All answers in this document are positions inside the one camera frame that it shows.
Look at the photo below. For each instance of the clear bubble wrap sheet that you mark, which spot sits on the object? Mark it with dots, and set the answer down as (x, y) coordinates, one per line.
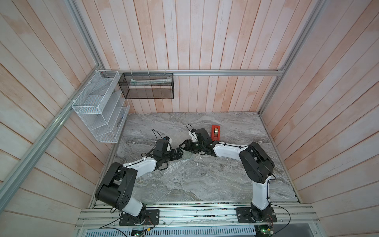
(177, 172)

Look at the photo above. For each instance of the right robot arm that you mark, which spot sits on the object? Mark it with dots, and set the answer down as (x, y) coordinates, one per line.
(257, 165)

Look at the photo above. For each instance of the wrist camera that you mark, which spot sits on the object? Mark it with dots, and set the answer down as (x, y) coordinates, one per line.
(167, 144)
(193, 136)

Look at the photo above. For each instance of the white wire mesh shelf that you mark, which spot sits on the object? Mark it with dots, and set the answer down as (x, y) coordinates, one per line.
(101, 108)

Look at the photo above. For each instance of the black wire mesh basket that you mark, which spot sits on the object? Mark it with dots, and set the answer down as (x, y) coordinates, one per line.
(147, 85)

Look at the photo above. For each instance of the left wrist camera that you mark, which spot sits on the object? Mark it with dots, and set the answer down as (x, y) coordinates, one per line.
(167, 144)

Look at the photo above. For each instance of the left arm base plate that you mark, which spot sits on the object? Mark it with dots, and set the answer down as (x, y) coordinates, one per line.
(146, 217)

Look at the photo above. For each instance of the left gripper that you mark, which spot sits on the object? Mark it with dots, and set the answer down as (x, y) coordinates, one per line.
(179, 156)

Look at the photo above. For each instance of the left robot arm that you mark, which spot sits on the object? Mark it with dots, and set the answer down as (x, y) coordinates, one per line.
(117, 186)

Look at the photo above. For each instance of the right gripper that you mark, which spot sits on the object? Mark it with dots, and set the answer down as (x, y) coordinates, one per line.
(187, 146)

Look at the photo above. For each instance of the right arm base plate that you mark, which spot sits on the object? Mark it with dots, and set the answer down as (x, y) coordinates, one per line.
(254, 215)

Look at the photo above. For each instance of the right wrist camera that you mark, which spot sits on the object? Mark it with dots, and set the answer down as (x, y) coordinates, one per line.
(193, 136)

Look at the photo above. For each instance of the red tape dispenser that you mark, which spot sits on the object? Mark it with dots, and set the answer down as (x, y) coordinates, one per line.
(213, 137)

